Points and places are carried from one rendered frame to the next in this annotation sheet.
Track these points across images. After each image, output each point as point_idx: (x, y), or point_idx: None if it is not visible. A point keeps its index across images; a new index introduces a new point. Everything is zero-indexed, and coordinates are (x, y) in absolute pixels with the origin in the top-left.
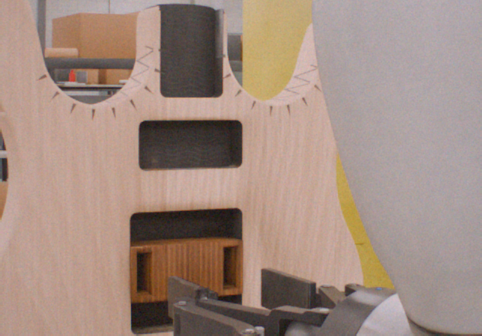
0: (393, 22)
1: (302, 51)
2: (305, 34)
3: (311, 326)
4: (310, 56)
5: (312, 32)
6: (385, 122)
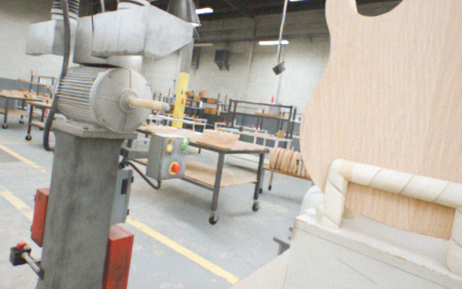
0: None
1: None
2: None
3: None
4: (353, 0)
5: None
6: None
